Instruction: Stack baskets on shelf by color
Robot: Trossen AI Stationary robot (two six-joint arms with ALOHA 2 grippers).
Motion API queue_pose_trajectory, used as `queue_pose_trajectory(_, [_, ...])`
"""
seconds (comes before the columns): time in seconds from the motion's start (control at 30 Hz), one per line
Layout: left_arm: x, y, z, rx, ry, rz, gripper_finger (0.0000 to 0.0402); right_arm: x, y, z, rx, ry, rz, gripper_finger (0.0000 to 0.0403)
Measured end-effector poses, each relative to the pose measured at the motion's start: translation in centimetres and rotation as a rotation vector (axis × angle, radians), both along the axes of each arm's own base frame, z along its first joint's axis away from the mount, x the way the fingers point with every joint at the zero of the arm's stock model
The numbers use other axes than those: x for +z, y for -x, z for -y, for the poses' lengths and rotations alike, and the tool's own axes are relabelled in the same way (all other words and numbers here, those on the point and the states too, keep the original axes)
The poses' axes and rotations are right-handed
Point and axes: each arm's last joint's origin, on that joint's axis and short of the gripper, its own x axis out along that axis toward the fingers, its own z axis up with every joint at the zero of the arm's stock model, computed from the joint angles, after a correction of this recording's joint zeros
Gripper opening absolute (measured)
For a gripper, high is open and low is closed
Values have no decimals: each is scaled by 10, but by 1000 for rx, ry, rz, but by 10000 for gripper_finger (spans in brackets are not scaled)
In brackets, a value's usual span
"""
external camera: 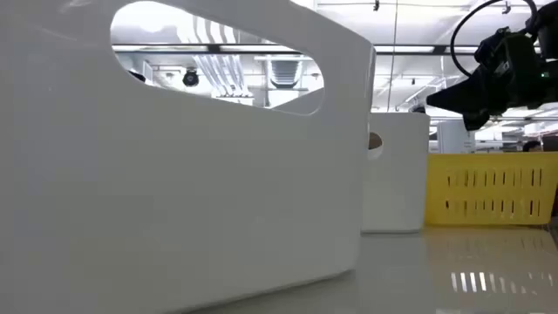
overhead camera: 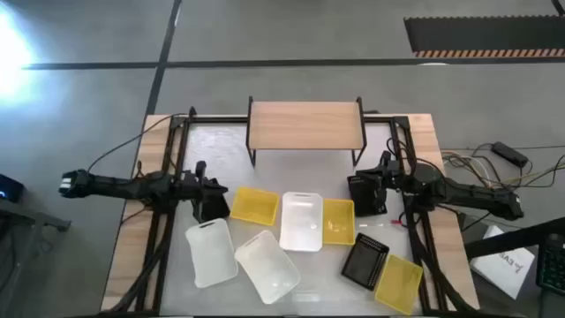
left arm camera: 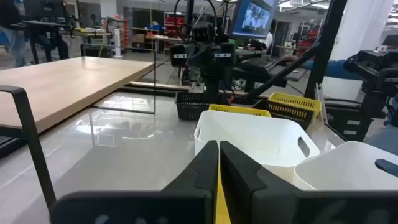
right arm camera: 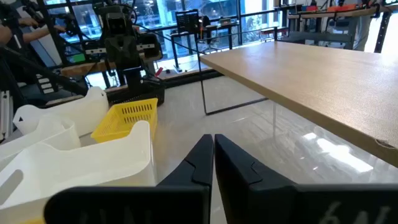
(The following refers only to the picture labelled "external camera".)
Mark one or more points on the grey ceiling air vent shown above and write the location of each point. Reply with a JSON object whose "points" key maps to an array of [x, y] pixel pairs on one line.
{"points": [[285, 73]]}

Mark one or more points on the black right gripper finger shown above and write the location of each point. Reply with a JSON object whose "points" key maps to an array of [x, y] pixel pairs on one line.
{"points": [[475, 121], [457, 98]]}

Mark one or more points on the person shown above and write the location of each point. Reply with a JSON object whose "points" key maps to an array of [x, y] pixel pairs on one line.
{"points": [[532, 146]]}

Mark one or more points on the white cabinet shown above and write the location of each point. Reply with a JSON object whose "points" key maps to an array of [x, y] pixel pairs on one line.
{"points": [[455, 137]]}

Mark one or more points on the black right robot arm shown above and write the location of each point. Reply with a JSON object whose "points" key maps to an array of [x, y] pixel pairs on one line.
{"points": [[547, 26]]}

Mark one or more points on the large white plastic basket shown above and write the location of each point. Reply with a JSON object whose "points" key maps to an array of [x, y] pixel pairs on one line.
{"points": [[396, 187], [174, 196]]}

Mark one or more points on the black ceiling dome camera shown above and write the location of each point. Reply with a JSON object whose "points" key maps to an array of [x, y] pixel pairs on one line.
{"points": [[190, 78]]}

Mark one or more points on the yellow slotted plastic basket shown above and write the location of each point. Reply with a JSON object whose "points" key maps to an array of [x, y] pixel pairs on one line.
{"points": [[436, 192]]}

